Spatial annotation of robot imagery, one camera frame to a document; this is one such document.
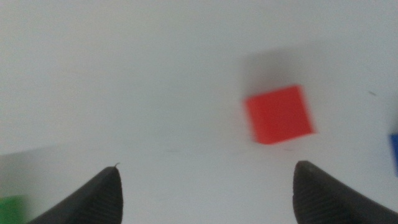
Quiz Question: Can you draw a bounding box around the red cube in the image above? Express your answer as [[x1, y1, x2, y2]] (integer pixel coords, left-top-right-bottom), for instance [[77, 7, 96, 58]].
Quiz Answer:
[[243, 84, 317, 146]]

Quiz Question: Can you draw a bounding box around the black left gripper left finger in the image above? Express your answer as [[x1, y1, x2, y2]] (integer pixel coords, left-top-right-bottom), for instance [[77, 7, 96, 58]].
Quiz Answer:
[[26, 166, 124, 224]]

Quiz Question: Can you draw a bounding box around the blue cube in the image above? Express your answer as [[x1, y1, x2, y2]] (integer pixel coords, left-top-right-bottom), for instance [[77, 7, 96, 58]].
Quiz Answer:
[[388, 133, 398, 178]]

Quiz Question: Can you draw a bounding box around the green cube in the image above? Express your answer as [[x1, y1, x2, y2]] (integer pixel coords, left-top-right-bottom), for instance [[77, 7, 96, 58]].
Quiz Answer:
[[0, 195, 27, 224]]

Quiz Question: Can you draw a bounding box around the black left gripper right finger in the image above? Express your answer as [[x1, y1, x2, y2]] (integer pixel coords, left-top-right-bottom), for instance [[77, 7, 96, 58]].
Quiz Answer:
[[292, 160, 398, 224]]

